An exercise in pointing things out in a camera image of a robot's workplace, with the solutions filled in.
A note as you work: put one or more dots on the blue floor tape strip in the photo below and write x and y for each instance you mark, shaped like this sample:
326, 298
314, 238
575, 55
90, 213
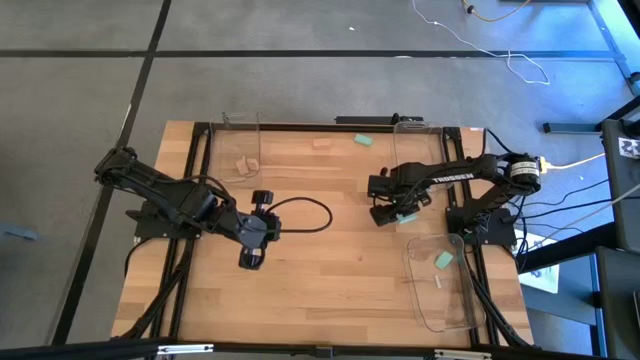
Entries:
17, 232

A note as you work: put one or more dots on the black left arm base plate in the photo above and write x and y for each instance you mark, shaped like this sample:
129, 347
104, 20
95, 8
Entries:
150, 231

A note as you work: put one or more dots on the light green rectangular block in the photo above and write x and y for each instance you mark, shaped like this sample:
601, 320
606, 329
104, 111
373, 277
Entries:
363, 140

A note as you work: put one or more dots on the black cabinet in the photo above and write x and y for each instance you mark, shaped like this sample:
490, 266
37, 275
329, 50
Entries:
620, 300

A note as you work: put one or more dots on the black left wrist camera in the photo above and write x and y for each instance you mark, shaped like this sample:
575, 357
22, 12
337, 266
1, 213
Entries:
269, 219

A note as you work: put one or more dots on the blue metal stand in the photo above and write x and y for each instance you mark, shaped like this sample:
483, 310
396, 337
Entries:
612, 45

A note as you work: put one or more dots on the black frame beam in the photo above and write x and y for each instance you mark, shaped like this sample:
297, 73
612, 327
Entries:
75, 350

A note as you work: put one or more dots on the silver metal bracket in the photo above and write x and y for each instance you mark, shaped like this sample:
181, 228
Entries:
462, 355
185, 349

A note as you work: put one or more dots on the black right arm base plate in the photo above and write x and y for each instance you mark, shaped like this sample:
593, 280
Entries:
500, 235

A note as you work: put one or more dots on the large light green block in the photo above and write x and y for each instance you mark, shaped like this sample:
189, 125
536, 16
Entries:
410, 219

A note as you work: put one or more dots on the clear plastic bin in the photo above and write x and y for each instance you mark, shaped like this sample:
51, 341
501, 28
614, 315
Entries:
227, 145
420, 145
445, 300

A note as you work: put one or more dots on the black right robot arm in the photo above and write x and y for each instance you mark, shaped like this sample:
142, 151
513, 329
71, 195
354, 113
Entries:
485, 167

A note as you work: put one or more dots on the black stand foot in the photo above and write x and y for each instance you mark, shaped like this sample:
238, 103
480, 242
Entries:
570, 127

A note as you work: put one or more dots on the black metal beam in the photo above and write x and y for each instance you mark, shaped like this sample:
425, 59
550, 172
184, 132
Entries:
565, 247

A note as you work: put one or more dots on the black aluminium table frame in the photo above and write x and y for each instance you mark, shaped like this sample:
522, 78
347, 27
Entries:
300, 128

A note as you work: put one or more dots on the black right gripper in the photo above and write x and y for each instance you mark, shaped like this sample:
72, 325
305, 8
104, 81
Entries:
382, 185

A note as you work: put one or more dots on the black cart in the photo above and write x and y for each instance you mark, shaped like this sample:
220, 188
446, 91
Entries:
620, 200

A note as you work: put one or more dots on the white paper sheet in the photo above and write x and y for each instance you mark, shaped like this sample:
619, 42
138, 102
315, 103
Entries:
542, 277

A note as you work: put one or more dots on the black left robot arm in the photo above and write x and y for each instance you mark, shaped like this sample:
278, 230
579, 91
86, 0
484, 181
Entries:
165, 192

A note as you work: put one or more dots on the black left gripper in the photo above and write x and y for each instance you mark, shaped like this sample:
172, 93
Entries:
262, 197

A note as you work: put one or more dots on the black white marker tag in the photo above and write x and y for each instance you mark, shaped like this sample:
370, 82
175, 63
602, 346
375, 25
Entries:
630, 147

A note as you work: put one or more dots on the light green triangle block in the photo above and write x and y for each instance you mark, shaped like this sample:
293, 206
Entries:
444, 260

